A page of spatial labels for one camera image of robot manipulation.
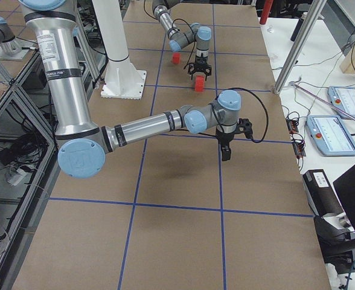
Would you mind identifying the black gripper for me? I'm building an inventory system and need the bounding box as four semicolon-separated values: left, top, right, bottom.
187;56;212;80
215;129;235;161

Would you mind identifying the red cube block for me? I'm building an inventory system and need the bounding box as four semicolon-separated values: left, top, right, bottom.
194;86;204;92
171;53;181;65
195;76;205;87

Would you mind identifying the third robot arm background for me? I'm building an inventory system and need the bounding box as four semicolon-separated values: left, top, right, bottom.
0;17;30;60

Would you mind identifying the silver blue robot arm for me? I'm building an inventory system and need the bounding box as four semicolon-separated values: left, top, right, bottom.
21;1;242;179
152;1;212;80

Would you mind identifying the small circuit board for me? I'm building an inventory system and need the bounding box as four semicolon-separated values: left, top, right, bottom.
286;118;299;134

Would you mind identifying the red cylinder object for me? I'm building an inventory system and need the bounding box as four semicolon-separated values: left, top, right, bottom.
260;0;273;25

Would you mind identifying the near blue teach pendant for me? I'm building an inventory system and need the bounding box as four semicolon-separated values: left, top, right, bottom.
306;115;355;156

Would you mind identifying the blue teach pendant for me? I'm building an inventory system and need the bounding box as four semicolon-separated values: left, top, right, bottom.
328;86;355;117
306;115;355;156

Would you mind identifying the black cardboard box label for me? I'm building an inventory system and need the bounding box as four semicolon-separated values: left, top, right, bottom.
302;169;344;218

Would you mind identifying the far blue teach pendant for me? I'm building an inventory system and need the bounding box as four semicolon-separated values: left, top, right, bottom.
328;86;355;117

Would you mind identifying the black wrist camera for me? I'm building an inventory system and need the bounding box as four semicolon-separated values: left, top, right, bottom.
235;118;254;140

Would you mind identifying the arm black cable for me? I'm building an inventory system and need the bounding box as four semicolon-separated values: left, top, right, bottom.
170;18;199;70
225;87;269;143

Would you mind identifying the white central pillar mount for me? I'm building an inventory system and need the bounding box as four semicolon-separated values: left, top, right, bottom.
92;0;147;100

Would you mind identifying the aluminium frame post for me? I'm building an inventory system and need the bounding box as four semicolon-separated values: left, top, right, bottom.
273;0;327;95

